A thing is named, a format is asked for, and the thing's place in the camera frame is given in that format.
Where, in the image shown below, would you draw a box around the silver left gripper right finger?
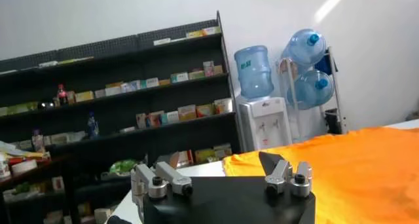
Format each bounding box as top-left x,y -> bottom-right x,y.
258,151 -> 314,199

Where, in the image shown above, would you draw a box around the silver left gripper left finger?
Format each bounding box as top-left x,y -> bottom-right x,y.
130,151 -> 194,200

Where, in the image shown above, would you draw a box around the orange t-shirt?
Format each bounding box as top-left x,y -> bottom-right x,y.
222,126 -> 419,224

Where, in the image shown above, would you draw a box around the green white bowl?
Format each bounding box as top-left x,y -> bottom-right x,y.
109,159 -> 139,176

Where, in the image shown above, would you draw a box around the red white box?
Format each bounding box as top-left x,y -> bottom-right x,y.
170,149 -> 194,168

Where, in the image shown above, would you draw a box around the white water dispenser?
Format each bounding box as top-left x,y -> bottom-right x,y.
238,96 -> 293,153

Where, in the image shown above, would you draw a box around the black clamp gadget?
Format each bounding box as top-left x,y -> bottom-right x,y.
323,108 -> 343,135

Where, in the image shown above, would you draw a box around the yellow white box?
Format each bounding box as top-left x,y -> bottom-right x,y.
177,104 -> 197,122

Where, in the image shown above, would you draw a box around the blue drink bottle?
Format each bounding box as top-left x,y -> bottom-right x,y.
86,111 -> 100,139

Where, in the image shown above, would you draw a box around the orange green box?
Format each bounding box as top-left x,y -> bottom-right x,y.
196,103 -> 215,119

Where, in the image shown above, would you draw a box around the open white box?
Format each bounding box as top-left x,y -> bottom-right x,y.
67,130 -> 86,143

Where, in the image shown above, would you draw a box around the white metal jug rack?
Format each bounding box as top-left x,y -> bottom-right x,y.
277,47 -> 347,143

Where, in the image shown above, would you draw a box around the pale green box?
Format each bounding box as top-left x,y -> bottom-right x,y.
50,132 -> 69,145

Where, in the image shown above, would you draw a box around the blue labelled water jug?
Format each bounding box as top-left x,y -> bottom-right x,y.
234,45 -> 275,101

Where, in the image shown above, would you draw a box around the purple drink bottle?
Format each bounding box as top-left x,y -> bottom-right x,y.
31,129 -> 45,153

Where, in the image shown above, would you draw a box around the pink colourful box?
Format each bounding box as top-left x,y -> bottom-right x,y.
202,60 -> 215,78

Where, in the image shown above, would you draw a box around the cola bottle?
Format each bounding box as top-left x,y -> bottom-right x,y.
57,83 -> 69,105

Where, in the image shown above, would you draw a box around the shiny dark dome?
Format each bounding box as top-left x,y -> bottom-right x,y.
37,101 -> 56,111

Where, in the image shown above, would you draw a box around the black shelving unit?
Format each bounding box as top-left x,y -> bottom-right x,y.
0,10 -> 245,224

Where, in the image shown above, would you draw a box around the loose paper sheets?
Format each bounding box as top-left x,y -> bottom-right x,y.
0,141 -> 35,157

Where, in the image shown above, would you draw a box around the small white bottle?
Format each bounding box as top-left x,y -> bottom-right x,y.
0,155 -> 11,180

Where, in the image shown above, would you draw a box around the flat yellow box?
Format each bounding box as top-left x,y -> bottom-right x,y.
185,29 -> 206,39

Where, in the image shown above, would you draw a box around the flat orange white box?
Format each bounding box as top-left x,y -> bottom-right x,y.
202,26 -> 222,36

